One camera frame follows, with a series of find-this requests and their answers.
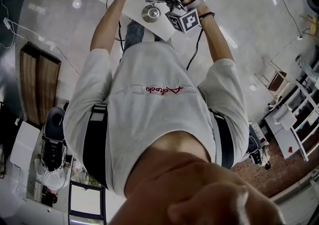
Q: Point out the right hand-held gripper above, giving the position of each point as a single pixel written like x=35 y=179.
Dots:
x=189 y=21

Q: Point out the person's left forearm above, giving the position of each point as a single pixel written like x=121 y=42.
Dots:
x=107 y=25

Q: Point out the person's right forearm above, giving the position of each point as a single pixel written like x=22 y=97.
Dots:
x=216 y=39

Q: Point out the black wrist band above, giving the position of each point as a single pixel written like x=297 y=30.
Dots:
x=208 y=15

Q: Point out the person's jeans leg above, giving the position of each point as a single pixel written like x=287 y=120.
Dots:
x=133 y=34

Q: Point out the white power adapter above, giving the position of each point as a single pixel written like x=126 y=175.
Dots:
x=7 y=23

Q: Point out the person's grey t-shirt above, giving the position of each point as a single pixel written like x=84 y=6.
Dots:
x=159 y=119

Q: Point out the brown wooden panel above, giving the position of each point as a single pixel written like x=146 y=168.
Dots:
x=40 y=82

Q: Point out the white floor plate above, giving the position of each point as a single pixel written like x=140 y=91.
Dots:
x=253 y=87

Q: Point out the open floor box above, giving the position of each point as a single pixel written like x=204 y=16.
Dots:
x=277 y=84

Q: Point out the yellow wooden stool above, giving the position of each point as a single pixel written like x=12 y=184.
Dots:
x=312 y=26

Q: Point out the white office chair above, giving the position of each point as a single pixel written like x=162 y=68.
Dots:
x=284 y=117

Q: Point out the white square cabinet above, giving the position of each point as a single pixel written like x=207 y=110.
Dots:
x=25 y=142

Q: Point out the white low cabinet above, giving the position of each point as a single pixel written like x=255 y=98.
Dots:
x=286 y=142

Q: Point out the person's face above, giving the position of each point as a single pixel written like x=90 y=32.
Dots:
x=187 y=194

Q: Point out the brown patterned carpet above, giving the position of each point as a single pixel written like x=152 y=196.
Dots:
x=274 y=174

